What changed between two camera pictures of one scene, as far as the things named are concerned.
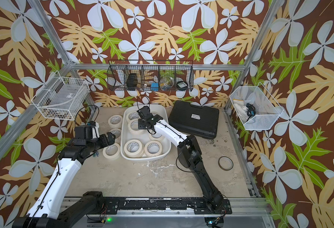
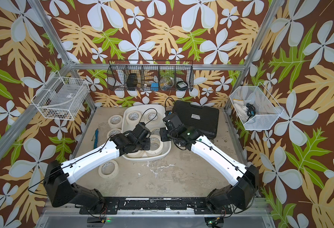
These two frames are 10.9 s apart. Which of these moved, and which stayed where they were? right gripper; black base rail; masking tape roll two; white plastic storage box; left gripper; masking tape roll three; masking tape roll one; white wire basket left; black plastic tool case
Moved: masking tape roll three; right gripper; left gripper
Stayed: masking tape roll two; white plastic storage box; masking tape roll one; white wire basket left; black plastic tool case; black base rail
